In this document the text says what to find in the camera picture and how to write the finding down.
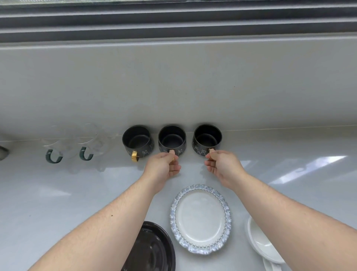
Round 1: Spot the white ceramic dish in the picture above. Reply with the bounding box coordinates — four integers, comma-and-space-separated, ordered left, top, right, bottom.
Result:
262, 256, 278, 271

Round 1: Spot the person's right hand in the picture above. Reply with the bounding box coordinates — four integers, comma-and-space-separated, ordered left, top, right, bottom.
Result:
205, 149, 248, 191

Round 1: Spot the black glossy plate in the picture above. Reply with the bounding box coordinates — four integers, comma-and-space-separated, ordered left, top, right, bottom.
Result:
120, 221, 176, 271

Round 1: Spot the white ceramic bowl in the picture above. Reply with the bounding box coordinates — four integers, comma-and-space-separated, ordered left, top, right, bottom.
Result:
247, 215, 287, 264

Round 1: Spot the person's left hand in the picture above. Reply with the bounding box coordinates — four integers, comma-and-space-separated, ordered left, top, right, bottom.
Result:
142, 150, 182, 195

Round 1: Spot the person's right forearm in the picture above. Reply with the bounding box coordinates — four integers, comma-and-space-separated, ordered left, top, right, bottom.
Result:
233, 171, 357, 271

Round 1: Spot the black mug with gold handle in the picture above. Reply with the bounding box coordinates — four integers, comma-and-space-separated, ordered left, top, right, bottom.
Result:
192, 124, 223, 161
122, 125, 153, 163
158, 125, 187, 162

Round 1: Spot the grey window blind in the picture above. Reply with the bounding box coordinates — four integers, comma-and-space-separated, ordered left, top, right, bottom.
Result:
0, 0, 357, 44

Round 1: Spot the person's left forearm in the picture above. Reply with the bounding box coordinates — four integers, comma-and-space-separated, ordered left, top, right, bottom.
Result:
28, 175, 157, 271

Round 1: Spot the white plate with blue rim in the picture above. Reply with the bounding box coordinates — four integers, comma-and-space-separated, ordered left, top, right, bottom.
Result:
170, 183, 231, 255

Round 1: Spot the clear glass cup green handle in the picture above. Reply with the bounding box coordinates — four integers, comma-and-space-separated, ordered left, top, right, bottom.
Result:
41, 125, 72, 166
75, 123, 109, 163

